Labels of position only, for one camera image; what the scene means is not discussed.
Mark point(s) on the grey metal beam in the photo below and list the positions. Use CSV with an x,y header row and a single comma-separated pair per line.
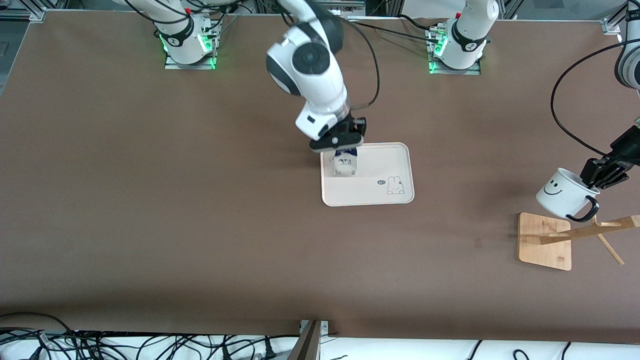
x,y
306,345

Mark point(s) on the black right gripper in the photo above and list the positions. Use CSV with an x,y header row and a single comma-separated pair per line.
x,y
355,127

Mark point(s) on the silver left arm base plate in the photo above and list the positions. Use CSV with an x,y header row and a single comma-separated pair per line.
x,y
475,71

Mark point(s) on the silver metal bracket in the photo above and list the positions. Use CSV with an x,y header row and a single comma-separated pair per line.
x,y
324,327

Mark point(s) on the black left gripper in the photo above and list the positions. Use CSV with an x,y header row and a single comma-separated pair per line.
x,y
621,151

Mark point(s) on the blue milk carton green cap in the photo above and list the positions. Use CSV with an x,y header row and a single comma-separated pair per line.
x,y
345,167

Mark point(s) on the aluminium frame profile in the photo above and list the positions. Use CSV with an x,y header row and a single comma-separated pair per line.
x,y
612,25
20,15

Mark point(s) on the wooden cup rack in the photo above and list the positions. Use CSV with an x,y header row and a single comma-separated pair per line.
x,y
545,250

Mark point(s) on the brown table cover sheet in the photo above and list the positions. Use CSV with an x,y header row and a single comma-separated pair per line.
x,y
200,200

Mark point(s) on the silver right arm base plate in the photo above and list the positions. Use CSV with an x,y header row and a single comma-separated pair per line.
x,y
172,66

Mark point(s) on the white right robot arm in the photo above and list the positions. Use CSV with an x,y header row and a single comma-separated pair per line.
x,y
312,70

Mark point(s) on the grey power strip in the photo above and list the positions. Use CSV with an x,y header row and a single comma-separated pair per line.
x,y
345,4

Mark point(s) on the cream tray with rabbit print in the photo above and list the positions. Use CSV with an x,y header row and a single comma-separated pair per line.
x,y
380,170

